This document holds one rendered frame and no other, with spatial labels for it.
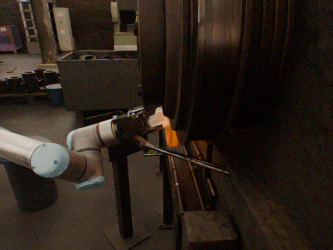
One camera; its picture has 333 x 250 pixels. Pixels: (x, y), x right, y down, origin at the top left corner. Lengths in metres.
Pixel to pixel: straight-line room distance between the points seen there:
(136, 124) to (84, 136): 0.18
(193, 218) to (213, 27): 0.36
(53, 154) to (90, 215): 1.07
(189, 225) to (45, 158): 0.42
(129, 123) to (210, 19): 0.54
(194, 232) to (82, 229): 1.22
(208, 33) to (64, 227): 1.52
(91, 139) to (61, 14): 9.49
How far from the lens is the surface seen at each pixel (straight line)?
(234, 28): 0.37
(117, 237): 1.55
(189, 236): 0.49
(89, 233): 1.62
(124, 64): 2.99
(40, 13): 7.59
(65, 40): 10.26
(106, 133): 0.82
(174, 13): 0.42
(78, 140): 0.85
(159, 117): 0.81
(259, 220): 0.43
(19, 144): 0.83
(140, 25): 0.44
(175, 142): 0.80
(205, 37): 0.36
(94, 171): 0.80
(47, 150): 0.71
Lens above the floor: 1.16
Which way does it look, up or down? 25 degrees down
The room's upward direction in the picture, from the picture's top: straight up
